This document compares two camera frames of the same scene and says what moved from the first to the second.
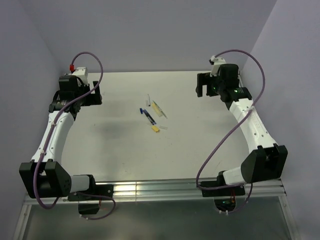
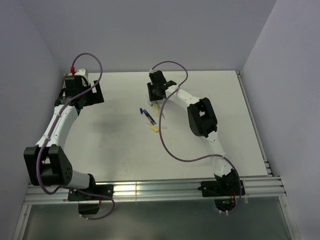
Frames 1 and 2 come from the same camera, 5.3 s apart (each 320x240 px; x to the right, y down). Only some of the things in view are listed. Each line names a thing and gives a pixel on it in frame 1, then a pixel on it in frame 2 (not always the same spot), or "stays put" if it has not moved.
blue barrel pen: x=151 y=119 stays put
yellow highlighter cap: x=155 y=128 stays put
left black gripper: x=93 y=99 stays put
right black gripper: x=205 y=79 → x=151 y=97
